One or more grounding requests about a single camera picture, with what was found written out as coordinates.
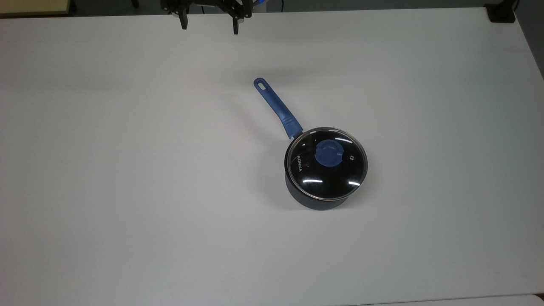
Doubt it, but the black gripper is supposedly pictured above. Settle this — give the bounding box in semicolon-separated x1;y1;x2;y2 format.
161;0;254;35

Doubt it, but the glass lid with blue knob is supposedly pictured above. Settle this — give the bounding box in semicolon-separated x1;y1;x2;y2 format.
287;127;369;201

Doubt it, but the light wooden desk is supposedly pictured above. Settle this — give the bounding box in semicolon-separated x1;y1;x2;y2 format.
0;0;71;18

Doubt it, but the black table clamp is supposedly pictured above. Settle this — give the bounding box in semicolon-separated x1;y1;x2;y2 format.
484;0;517;23

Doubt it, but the dark saucepan with blue handle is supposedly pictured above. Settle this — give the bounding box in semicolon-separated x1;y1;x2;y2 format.
253;77;368;211

